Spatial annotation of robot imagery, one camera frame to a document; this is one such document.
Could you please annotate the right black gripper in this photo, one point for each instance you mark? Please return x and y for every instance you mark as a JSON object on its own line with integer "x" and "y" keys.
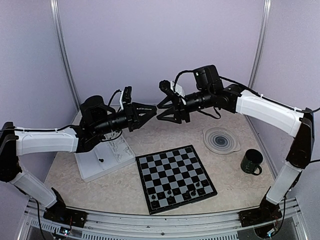
{"x": 173, "y": 108}

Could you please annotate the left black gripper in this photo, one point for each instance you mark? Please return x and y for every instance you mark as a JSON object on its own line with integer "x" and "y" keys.
{"x": 135, "y": 121}

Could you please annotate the white plastic tray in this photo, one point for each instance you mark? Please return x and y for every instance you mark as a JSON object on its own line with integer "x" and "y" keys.
{"x": 90, "y": 168}

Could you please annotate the black white chessboard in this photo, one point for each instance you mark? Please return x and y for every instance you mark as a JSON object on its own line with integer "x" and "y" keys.
{"x": 177, "y": 168}

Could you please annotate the black king piece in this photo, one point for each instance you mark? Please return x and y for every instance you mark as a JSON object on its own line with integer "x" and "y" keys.
{"x": 186, "y": 195}

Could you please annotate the black rook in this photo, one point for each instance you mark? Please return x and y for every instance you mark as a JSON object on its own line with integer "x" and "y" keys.
{"x": 154, "y": 204}

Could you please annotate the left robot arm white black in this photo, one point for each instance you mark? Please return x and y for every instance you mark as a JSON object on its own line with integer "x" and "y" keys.
{"x": 98, "y": 119}

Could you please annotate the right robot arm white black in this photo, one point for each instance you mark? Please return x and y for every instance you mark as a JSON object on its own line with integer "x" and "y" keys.
{"x": 238, "y": 98}

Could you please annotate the pile of white chess pieces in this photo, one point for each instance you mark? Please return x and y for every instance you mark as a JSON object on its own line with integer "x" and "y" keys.
{"x": 121, "y": 149}

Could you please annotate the grey spiral collapsible bowl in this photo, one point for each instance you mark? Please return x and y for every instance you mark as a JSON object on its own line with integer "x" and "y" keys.
{"x": 220, "y": 140}

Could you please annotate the dark green mug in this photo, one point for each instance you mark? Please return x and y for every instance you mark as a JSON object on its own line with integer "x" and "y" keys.
{"x": 251, "y": 162}

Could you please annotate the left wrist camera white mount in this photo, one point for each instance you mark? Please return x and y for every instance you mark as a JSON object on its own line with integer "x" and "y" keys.
{"x": 125, "y": 97}

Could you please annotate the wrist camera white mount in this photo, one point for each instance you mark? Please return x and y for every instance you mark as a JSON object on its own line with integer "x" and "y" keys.
{"x": 174, "y": 94}
{"x": 125, "y": 97}

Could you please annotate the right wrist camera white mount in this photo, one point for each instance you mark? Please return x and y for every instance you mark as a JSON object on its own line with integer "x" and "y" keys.
{"x": 174, "y": 94}

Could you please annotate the right aluminium corner post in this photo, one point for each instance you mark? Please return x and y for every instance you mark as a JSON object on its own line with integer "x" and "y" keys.
{"x": 267, "y": 4}

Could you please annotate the aluminium corner post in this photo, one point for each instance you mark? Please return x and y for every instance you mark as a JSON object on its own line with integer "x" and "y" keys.
{"x": 267, "y": 4}
{"x": 54, "y": 5}

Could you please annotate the left aluminium corner post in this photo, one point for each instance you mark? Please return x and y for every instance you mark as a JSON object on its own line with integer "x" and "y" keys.
{"x": 54, "y": 5}

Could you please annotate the aluminium front frame rail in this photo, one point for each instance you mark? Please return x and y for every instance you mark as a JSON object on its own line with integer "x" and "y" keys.
{"x": 101, "y": 225}

